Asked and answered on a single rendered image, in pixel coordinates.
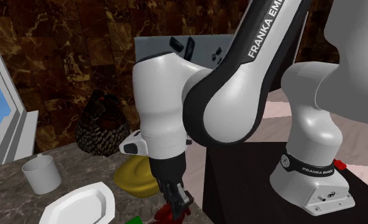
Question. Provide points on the green object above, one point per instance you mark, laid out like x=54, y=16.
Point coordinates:
x=135, y=221

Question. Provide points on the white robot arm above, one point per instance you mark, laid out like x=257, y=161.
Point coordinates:
x=162, y=102

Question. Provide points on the black robot stand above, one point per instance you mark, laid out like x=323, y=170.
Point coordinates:
x=240, y=186

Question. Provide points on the white framed window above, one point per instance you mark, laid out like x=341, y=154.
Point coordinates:
x=4, y=124

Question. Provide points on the white plate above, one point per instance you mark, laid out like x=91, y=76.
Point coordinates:
x=78, y=206

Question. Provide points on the yellow curved object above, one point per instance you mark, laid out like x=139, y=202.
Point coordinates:
x=134, y=178

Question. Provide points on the red object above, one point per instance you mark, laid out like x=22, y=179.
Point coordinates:
x=164, y=215

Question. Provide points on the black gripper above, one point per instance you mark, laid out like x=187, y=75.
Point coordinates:
x=168, y=167

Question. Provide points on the dark speckled hen figure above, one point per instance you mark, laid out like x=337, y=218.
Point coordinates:
x=101, y=130

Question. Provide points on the white cup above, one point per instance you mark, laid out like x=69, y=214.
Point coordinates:
x=42, y=175

